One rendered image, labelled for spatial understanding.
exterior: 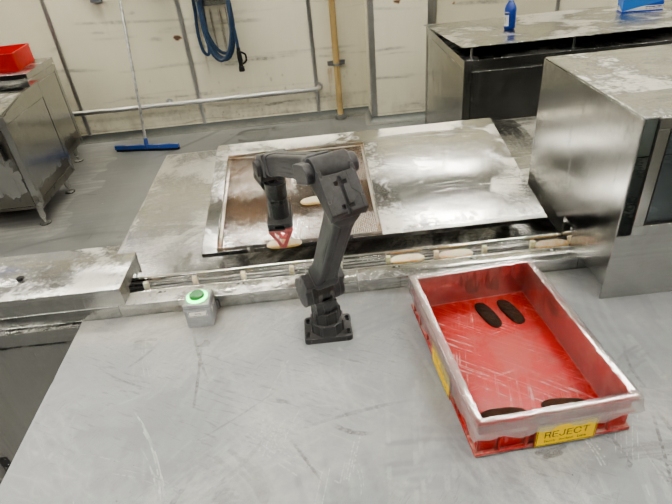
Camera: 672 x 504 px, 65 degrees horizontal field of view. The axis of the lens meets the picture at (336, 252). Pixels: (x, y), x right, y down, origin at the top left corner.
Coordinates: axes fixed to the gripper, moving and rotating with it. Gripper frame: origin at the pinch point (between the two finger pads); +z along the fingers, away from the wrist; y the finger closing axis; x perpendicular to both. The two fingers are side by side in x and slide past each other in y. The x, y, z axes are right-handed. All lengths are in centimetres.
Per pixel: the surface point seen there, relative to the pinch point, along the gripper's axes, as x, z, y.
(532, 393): 53, 9, 53
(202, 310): -21.8, 6.5, 18.5
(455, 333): 41, 10, 32
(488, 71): 110, 13, -162
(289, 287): 0.7, 7.9, 10.9
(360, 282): 20.2, 8.2, 11.3
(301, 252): 4.0, 13.1, -11.9
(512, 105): 126, 33, -161
